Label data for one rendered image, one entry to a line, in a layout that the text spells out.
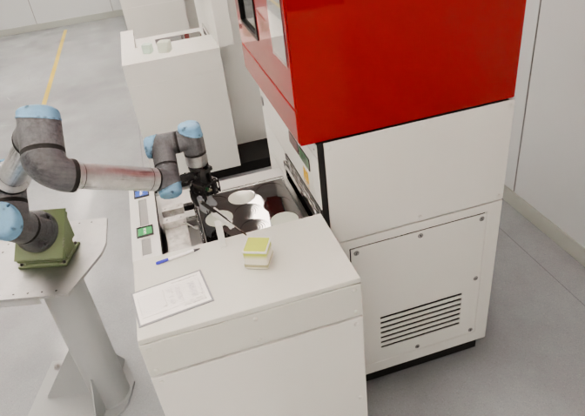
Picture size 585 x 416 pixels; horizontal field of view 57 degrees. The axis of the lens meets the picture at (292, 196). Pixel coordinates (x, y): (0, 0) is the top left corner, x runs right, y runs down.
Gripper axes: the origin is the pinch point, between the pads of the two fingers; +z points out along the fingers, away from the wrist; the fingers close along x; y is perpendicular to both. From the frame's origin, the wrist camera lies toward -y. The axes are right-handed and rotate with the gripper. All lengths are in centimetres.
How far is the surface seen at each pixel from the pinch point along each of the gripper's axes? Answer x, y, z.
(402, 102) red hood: 38, 60, -38
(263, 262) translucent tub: -17.7, 45.9, -8.2
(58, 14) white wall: 336, -722, 73
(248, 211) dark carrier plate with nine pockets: 8.7, 13.7, 1.4
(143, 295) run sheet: -45, 23, -6
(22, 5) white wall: 297, -749, 51
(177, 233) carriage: -12.9, -1.9, 3.3
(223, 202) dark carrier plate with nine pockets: 8.5, 0.8, 1.4
